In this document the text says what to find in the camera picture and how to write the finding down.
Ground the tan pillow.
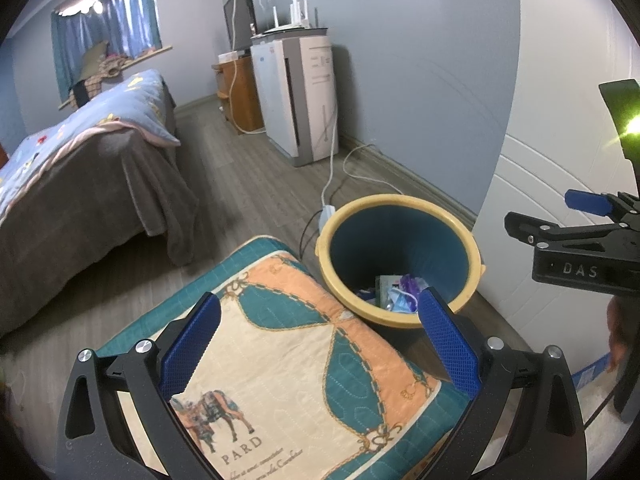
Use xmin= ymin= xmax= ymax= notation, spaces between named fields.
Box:
xmin=80 ymin=41 xmax=110 ymax=77

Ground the green white medicine box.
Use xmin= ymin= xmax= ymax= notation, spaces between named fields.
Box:
xmin=376 ymin=275 xmax=404 ymax=308

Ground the grey bed blanket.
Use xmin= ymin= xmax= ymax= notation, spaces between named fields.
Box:
xmin=0 ymin=82 xmax=201 ymax=340

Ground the wooden television cabinet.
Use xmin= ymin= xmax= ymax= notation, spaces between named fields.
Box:
xmin=211 ymin=55 xmax=266 ymax=135

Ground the person's right hand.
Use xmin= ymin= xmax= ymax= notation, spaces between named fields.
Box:
xmin=606 ymin=296 xmax=632 ymax=373

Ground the wooden bed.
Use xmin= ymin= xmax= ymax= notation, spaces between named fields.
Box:
xmin=0 ymin=69 xmax=201 ymax=341

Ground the white router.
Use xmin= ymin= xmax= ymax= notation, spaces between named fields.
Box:
xmin=262 ymin=0 xmax=326 ymax=37

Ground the white air purifier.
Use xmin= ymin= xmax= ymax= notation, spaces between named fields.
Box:
xmin=250 ymin=35 xmax=340 ymax=168

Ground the black floor cable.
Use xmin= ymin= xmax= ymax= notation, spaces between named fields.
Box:
xmin=299 ymin=210 xmax=323 ymax=257

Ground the white panelled door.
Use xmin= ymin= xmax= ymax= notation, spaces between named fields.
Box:
xmin=470 ymin=132 xmax=640 ymax=376

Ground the yellow rimmed teal trash bin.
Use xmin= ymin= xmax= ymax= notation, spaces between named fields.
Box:
xmin=315 ymin=194 xmax=486 ymax=330

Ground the light blue printed quilt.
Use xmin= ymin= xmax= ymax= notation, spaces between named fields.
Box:
xmin=0 ymin=69 xmax=181 ymax=221

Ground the black flat screen television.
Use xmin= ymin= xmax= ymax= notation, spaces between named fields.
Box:
xmin=223 ymin=0 xmax=257 ymax=53

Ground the white purifier power cable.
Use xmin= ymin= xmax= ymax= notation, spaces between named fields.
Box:
xmin=320 ymin=105 xmax=342 ymax=211

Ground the blue face mask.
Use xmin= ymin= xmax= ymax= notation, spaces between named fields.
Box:
xmin=385 ymin=287 xmax=421 ymax=314

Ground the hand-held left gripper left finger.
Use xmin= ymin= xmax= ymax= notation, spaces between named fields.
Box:
xmin=55 ymin=291 xmax=222 ymax=480

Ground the blue curtain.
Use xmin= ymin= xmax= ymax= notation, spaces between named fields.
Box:
xmin=50 ymin=0 xmax=163 ymax=93

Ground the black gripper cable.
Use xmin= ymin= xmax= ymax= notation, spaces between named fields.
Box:
xmin=582 ymin=390 xmax=617 ymax=432

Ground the purple packet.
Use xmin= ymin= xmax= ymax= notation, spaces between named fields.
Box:
xmin=400 ymin=274 xmax=430 ymax=302

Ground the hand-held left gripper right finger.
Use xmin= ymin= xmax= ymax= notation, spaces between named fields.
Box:
xmin=417 ymin=287 xmax=588 ymax=480

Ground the white looped floor cable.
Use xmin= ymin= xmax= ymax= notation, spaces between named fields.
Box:
xmin=342 ymin=142 xmax=406 ymax=196

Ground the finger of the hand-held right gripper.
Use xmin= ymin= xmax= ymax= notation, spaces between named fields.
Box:
xmin=504 ymin=211 xmax=622 ymax=256
xmin=565 ymin=189 xmax=626 ymax=216

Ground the teal orange printed cushion mat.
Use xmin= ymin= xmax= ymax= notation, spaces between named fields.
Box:
xmin=97 ymin=235 xmax=473 ymax=480

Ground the white television cable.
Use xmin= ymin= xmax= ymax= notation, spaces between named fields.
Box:
xmin=220 ymin=55 xmax=266 ymax=136

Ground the plaid cloth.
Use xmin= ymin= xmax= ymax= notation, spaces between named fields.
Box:
xmin=82 ymin=55 xmax=134 ymax=96

